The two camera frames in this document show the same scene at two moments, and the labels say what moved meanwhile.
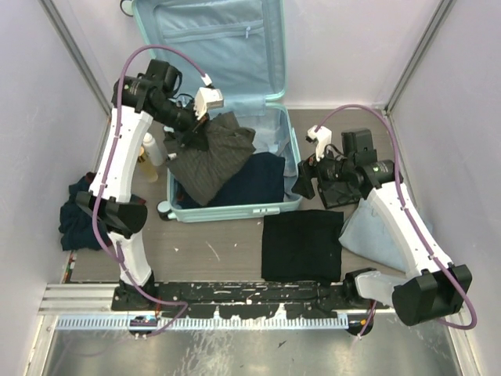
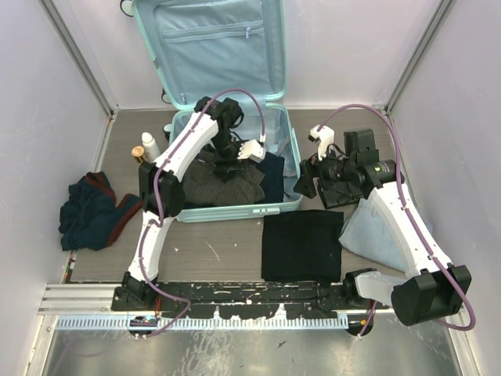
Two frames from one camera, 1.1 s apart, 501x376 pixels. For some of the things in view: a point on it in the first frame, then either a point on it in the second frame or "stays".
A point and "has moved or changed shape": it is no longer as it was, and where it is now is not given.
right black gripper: (307, 169) stays
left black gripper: (196, 137) -> (225, 168)
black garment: (303, 246) stays
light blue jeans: (365, 232) stays
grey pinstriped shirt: (199, 173) has moved or changed shape
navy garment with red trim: (76, 221) stays
